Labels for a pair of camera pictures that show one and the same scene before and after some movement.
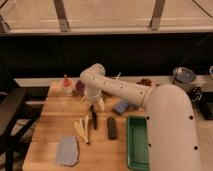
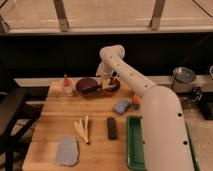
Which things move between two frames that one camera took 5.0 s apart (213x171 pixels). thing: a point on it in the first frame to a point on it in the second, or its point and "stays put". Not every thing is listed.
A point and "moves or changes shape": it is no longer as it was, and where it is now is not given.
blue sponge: [121, 106] stays put
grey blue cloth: [67, 150] stays put
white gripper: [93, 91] to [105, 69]
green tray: [137, 143] stays put
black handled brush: [93, 116] moves or changes shape
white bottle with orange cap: [67, 86] stays put
